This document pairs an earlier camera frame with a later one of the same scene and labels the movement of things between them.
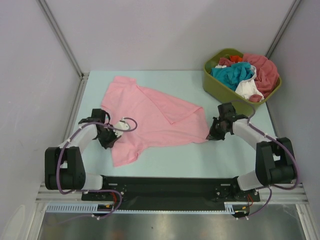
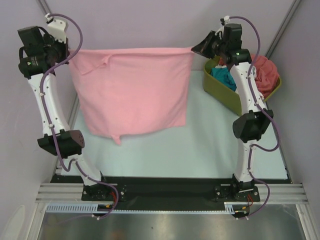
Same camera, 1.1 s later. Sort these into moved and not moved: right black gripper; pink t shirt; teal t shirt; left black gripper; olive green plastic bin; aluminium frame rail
Moved: right black gripper; pink t shirt; left black gripper
Not moved: aluminium frame rail; olive green plastic bin; teal t shirt
